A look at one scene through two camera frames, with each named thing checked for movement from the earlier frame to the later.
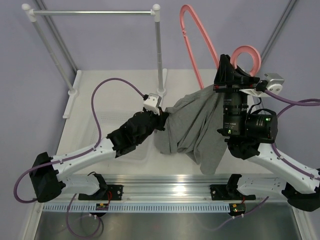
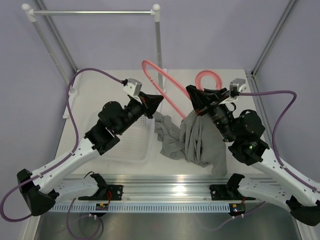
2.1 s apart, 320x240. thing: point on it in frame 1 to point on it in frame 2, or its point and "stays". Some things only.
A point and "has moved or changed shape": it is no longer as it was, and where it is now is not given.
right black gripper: [225, 75] to [203, 99]
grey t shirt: [192, 126] has moved or changed shape
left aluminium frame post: [42, 7] stays
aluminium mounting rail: [166, 187] stays
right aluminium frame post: [277, 29] stays
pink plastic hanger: [246, 49] to [174, 82]
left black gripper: [161, 119] to [149, 103]
